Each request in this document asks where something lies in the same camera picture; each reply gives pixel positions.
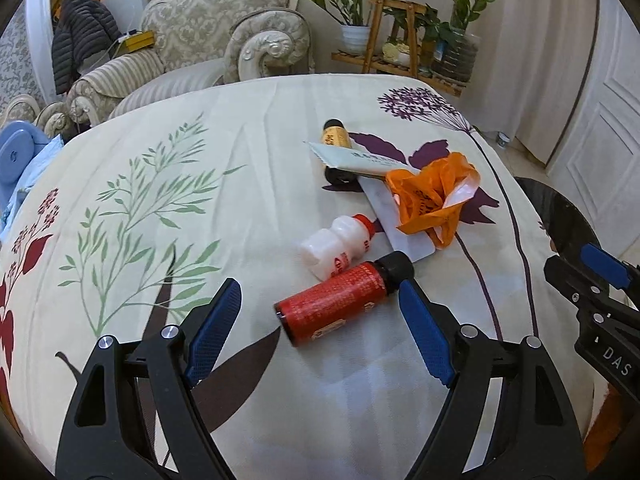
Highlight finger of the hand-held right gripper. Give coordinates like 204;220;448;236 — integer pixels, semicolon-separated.
581;242;630;290
544;256;608;311

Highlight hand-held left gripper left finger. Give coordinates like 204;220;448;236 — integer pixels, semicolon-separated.
55;277;243;480

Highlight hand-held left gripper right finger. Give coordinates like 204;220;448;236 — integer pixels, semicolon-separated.
399;279;586;480

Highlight trash bin with black liner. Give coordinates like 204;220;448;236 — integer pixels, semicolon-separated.
515;176;608;281

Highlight red bottle black cap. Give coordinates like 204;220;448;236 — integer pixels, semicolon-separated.
273;251;416;348

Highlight small white bottle red cap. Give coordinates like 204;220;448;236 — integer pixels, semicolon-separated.
300;214;377;281

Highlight orange plastic bag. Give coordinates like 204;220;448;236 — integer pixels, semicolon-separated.
385;152;481;250

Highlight pale packet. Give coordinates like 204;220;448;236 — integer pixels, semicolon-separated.
307;141;416;181

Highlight yellow bottle black cap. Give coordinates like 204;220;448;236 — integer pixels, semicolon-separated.
320;119;362;187

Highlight floral tablecloth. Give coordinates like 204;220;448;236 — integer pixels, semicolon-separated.
0;74;601;480

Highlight white panel door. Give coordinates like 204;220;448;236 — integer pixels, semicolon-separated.
545;0;640;221

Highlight light blue cloth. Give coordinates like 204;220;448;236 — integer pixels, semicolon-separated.
0;137;63;236

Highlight tall potted plant clear pot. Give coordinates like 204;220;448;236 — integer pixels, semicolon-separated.
432;0;513;83

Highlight light blue plastic object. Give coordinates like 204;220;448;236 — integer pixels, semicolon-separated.
0;121;51;186

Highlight striped cream sofa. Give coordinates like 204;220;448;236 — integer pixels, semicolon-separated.
0;50;166;141

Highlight small plant ornate white pot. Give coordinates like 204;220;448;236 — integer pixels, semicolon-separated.
382;5;453;66

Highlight yellow box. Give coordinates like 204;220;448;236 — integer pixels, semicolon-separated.
124;31;156;53

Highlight potted plant white pot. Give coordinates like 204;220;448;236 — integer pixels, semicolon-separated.
290;0;388;56

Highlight wooden plant stand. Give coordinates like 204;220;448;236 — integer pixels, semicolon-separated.
331;0;463;97

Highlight ornate cream armchair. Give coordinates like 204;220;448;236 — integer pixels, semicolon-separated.
107;0;316;121

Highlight dark puffer jacket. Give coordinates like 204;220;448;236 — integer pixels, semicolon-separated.
51;0;121;96

